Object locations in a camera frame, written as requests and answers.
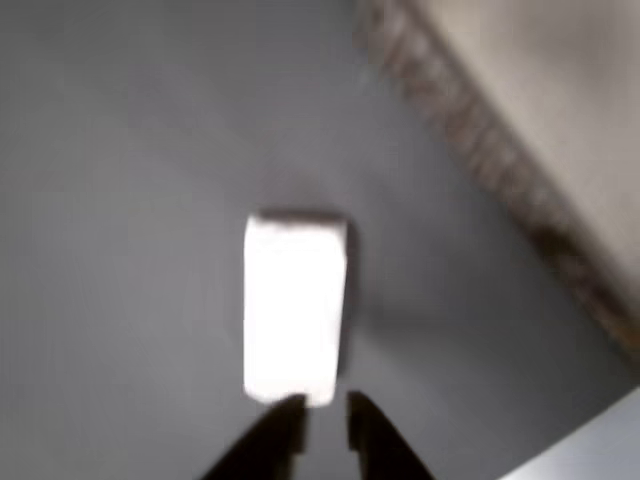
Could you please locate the printed cardboard box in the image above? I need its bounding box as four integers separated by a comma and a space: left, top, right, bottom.
353, 0, 640, 362

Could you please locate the gray table mat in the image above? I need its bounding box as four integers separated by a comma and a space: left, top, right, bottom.
0, 0, 640, 480

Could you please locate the white block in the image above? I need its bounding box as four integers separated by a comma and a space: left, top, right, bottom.
242, 211, 350, 408

